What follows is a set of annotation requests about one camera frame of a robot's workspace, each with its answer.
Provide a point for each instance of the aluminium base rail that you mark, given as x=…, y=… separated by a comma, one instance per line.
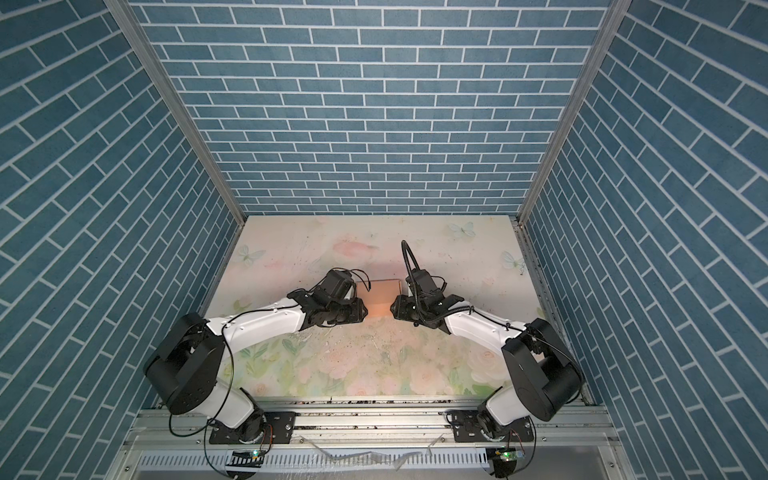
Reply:
x=580, y=442

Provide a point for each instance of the aluminium corner frame post left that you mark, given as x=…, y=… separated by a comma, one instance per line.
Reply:
x=128, y=24

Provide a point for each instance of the aluminium corner frame post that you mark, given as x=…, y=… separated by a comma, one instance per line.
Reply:
x=596, y=55
x=128, y=24

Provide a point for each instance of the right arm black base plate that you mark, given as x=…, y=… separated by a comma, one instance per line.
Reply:
x=467, y=428

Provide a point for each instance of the white ventilated cable duct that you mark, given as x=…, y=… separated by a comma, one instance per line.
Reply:
x=305, y=461

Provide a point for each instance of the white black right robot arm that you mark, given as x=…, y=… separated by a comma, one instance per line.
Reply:
x=544, y=376

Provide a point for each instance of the aluminium corner frame post right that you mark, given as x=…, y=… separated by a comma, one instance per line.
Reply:
x=596, y=55

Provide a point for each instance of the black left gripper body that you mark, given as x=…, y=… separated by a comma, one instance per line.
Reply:
x=346, y=311

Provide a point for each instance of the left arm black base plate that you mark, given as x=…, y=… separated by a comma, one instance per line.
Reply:
x=268, y=428

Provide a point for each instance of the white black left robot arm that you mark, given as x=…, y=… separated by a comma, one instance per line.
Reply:
x=184, y=368

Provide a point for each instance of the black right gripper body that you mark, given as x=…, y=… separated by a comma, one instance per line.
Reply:
x=410, y=310

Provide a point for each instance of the pink cardboard paper box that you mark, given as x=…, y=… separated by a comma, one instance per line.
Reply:
x=382, y=295

